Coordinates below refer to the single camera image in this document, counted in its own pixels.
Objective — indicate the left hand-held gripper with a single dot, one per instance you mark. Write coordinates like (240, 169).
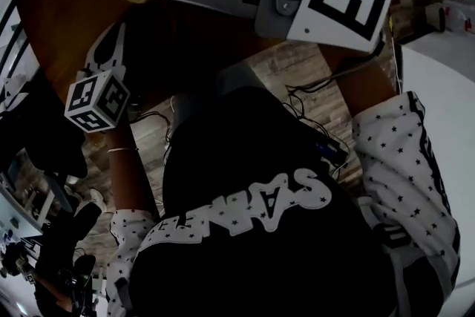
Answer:
(100, 100)

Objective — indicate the person's left forearm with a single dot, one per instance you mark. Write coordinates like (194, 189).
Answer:
(126, 178)

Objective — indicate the person's right forearm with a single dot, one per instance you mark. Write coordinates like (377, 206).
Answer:
(356, 85)

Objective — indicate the thin gold bangle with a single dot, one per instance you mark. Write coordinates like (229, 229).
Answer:
(118, 150)

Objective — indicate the person's black white shirt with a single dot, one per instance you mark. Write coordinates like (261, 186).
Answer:
(241, 252)

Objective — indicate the white curved counter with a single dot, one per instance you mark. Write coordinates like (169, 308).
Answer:
(445, 122)

